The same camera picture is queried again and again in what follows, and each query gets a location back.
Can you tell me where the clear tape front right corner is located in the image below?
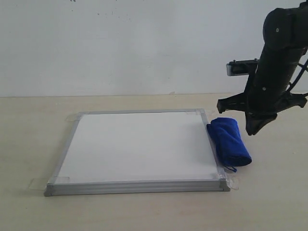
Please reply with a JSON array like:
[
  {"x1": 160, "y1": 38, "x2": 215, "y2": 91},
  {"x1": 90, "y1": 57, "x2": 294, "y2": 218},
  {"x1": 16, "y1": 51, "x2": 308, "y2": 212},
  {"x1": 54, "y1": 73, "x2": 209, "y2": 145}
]
[{"x1": 217, "y1": 172, "x2": 240, "y2": 192}]

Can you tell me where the white whiteboard with aluminium frame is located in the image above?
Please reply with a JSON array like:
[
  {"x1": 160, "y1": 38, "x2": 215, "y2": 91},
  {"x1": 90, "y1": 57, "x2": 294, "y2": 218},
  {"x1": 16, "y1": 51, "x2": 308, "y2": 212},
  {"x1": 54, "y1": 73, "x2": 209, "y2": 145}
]
[{"x1": 44, "y1": 109, "x2": 231, "y2": 197}]

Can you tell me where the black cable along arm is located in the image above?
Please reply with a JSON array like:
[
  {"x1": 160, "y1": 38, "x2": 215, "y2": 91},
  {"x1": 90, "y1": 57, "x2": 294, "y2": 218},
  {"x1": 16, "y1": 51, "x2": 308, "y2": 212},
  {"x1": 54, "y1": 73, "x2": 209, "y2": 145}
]
[{"x1": 286, "y1": 56, "x2": 308, "y2": 93}]

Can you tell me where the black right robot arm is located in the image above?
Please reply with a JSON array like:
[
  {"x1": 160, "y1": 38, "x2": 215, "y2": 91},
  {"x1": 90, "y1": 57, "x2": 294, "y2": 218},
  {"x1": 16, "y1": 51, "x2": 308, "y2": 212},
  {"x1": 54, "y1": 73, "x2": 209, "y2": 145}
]
[{"x1": 217, "y1": 1, "x2": 308, "y2": 136}]

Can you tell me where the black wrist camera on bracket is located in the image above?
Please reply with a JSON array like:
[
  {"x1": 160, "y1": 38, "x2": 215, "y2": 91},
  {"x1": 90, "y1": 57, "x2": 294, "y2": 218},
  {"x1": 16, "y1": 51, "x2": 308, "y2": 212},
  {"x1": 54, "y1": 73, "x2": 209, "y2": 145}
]
[{"x1": 226, "y1": 59, "x2": 259, "y2": 77}]

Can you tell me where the blue cloth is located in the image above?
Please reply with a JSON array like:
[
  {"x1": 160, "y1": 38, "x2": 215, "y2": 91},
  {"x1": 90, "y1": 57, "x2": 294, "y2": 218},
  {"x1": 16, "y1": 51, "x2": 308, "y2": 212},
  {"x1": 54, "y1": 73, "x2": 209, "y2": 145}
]
[{"x1": 206, "y1": 117, "x2": 252, "y2": 173}]

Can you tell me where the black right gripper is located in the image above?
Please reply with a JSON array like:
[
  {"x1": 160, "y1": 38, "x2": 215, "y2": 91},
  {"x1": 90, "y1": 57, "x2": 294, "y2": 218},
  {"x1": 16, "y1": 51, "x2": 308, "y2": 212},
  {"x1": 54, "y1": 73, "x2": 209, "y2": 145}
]
[{"x1": 217, "y1": 45, "x2": 307, "y2": 136}]

